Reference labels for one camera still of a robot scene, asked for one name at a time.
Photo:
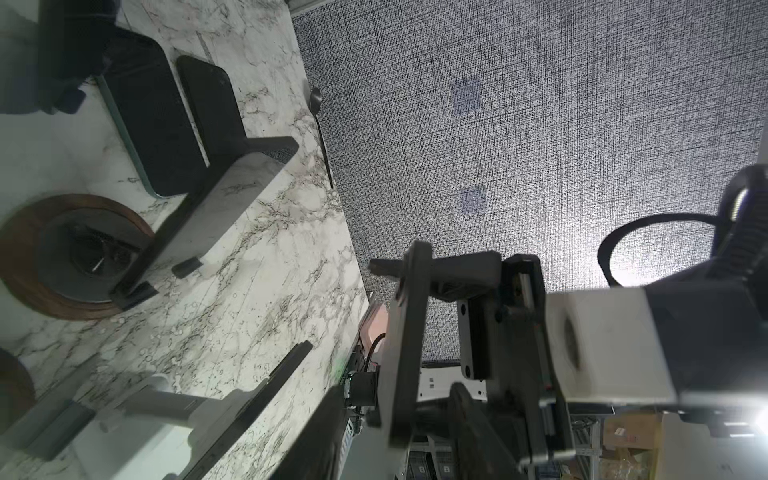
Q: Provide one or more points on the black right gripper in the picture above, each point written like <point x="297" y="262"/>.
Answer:
<point x="525" y="420"/>

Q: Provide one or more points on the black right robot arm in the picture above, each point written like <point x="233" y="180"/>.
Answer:
<point x="695" y="341"/>

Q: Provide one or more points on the black phone right wooden stand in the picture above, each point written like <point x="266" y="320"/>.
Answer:
<point x="240" y="171"/>

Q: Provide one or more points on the white front phone stand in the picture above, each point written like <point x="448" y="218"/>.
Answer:
<point x="152" y="432"/>

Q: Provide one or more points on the round wooden right stand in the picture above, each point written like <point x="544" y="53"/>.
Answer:
<point x="63" y="255"/>

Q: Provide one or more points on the pink pad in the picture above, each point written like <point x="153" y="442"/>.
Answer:
<point x="373" y="324"/>

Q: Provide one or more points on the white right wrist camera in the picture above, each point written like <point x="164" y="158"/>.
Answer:
<point x="605" y="348"/>

